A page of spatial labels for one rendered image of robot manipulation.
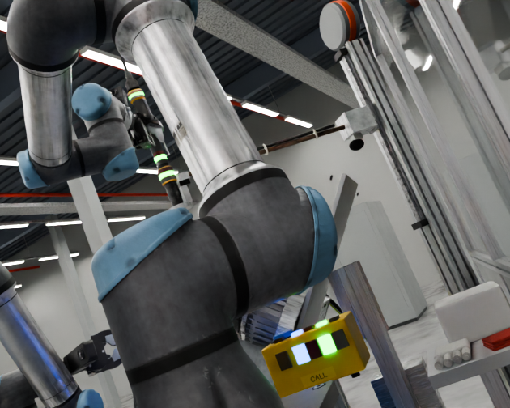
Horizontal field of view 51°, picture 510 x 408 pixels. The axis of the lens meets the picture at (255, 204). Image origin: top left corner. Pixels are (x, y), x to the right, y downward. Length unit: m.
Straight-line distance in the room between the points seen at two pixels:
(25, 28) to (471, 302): 1.14
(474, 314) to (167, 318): 1.04
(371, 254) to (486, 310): 7.05
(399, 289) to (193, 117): 7.86
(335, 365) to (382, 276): 7.53
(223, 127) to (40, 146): 0.44
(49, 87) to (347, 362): 0.64
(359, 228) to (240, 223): 7.92
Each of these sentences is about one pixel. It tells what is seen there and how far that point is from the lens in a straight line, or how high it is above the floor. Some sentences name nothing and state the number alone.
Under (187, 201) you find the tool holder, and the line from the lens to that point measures 1.45.
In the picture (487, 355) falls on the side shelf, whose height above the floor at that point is 0.86.
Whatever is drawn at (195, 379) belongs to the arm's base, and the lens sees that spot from 0.51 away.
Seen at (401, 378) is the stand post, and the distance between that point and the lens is 1.45.
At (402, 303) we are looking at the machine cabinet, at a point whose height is 0.31.
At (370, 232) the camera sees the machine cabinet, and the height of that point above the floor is 1.47.
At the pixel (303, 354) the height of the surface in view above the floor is 1.04.
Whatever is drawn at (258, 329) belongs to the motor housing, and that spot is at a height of 1.09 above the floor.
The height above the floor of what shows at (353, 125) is 1.53.
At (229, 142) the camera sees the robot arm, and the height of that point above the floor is 1.33.
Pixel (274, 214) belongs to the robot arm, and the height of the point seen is 1.23.
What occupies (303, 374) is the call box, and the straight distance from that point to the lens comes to 0.95.
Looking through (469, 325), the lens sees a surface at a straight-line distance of 1.44.
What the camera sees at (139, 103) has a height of 1.78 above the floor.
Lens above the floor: 1.15
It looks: 10 degrees up
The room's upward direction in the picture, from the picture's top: 22 degrees counter-clockwise
